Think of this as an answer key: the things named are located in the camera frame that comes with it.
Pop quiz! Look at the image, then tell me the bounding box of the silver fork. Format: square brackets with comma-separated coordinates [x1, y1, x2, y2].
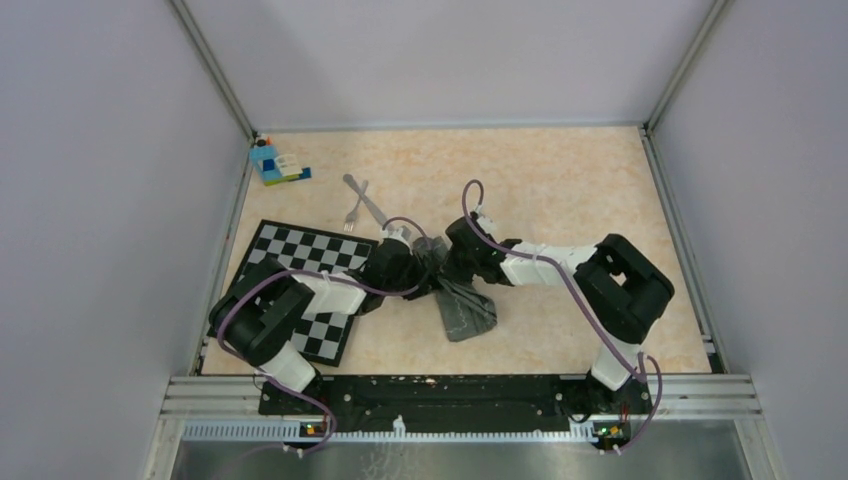
[343, 180, 369, 232]

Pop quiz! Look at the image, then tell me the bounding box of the grey slotted cable duct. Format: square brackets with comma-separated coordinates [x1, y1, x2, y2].
[181, 417, 598, 445]

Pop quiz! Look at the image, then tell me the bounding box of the colourful toy brick block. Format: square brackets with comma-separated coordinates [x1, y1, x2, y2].
[248, 134, 312, 186]

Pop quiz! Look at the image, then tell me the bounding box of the grey cloth napkin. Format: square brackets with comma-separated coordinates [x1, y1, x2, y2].
[413, 237, 498, 342]

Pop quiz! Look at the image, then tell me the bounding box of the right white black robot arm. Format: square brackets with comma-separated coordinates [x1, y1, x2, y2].
[424, 213, 675, 423]

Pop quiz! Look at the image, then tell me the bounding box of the silver table knife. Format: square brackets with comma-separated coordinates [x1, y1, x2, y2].
[342, 173, 388, 227]

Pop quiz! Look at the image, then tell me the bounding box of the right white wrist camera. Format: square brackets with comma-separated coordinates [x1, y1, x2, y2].
[470, 211, 497, 237]

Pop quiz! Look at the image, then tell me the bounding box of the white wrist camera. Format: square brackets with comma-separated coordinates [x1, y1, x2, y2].
[470, 211, 497, 237]
[381, 225, 411, 247]

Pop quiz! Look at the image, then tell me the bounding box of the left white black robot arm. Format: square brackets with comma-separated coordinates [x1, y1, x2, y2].
[208, 238, 430, 414]

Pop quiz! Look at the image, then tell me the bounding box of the black white checkerboard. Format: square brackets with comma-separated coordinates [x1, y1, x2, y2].
[206, 219, 380, 368]

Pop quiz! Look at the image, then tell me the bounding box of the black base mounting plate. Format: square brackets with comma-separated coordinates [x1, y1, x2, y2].
[258, 374, 653, 433]

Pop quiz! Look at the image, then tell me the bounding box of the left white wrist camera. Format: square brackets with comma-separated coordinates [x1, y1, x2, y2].
[381, 225, 411, 247]

